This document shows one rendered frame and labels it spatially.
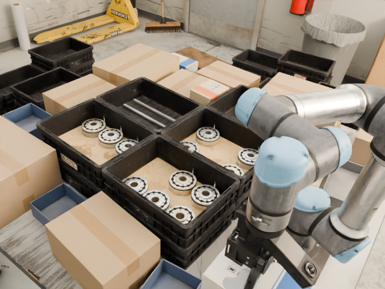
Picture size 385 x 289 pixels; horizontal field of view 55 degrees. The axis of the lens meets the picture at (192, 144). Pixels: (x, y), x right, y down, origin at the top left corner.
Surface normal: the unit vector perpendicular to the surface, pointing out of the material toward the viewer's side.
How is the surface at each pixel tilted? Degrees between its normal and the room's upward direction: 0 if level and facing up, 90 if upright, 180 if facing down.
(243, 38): 90
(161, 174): 0
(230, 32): 90
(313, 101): 31
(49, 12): 90
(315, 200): 4
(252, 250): 0
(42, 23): 90
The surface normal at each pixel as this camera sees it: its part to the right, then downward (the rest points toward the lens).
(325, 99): 0.50, -0.50
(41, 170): 0.81, 0.40
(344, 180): 0.07, -0.79
